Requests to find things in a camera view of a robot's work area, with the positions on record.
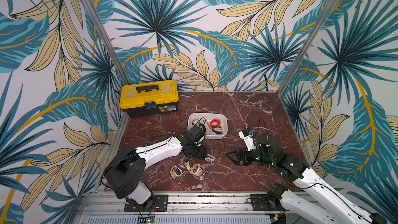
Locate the pink white watch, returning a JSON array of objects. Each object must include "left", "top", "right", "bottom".
[{"left": 205, "top": 154, "right": 215, "bottom": 162}]

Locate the dark brown leather watch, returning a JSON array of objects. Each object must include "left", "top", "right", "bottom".
[{"left": 212, "top": 127, "right": 223, "bottom": 135}]

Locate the cream square-face watch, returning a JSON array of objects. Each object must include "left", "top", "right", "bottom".
[{"left": 203, "top": 120, "right": 211, "bottom": 131}]

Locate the rose gold brown-strap watch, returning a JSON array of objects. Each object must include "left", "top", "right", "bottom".
[{"left": 192, "top": 118, "right": 199, "bottom": 125}]

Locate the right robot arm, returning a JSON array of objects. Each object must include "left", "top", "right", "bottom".
[{"left": 226, "top": 130, "right": 387, "bottom": 224}]

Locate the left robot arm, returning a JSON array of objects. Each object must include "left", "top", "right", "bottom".
[{"left": 103, "top": 130, "right": 207, "bottom": 205}]

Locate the white plastic storage box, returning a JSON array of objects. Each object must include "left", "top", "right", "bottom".
[{"left": 188, "top": 113, "right": 228, "bottom": 140}]

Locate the yellow and black toolbox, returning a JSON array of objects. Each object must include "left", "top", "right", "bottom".
[{"left": 119, "top": 80, "right": 179, "bottom": 118}]

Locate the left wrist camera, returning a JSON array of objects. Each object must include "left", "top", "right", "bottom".
[{"left": 186, "top": 124, "right": 206, "bottom": 145}]

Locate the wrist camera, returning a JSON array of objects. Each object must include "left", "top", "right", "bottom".
[
  {"left": 186, "top": 124, "right": 206, "bottom": 145},
  {"left": 238, "top": 129, "right": 256, "bottom": 151}
]

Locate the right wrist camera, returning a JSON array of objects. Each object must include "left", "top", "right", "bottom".
[{"left": 238, "top": 129, "right": 256, "bottom": 151}]

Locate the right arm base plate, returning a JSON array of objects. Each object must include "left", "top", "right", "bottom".
[{"left": 247, "top": 194, "right": 286, "bottom": 212}]

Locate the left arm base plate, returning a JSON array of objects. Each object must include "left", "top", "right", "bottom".
[{"left": 124, "top": 195, "right": 169, "bottom": 213}]

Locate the aluminium front rail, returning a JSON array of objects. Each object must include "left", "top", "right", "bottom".
[{"left": 73, "top": 191, "right": 348, "bottom": 224}]

